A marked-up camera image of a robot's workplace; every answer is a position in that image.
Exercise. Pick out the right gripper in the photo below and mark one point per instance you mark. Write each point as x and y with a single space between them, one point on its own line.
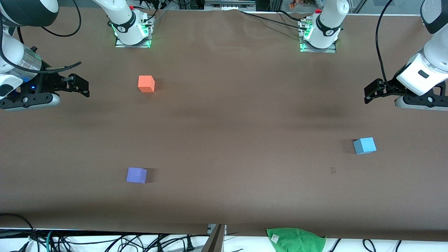
49 83

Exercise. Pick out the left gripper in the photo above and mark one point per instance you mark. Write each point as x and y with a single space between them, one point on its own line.
389 87

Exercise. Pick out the light blue foam block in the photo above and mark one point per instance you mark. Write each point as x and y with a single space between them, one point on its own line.
364 146

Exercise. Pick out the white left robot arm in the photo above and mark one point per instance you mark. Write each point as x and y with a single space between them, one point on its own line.
329 24

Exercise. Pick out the orange foam block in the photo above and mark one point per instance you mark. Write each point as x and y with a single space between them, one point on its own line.
146 84

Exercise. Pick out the purple foam block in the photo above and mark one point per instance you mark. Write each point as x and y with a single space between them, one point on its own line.
135 175

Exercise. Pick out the colourful toy pile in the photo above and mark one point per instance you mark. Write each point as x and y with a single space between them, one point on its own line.
297 4

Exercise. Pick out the brown table cover sheet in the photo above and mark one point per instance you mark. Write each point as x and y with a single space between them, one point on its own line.
224 157

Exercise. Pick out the grey metal box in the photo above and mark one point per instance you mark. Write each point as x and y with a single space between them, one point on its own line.
227 5

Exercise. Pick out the green microfibre cloth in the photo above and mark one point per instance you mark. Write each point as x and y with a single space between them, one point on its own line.
294 241

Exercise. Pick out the black power plug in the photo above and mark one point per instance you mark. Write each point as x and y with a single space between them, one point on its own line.
190 245

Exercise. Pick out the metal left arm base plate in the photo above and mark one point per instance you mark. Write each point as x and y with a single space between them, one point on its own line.
329 50

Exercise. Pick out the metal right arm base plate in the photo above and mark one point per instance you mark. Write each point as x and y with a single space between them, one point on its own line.
140 46

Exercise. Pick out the dark metal stand post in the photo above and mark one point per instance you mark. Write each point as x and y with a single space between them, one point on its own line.
214 241

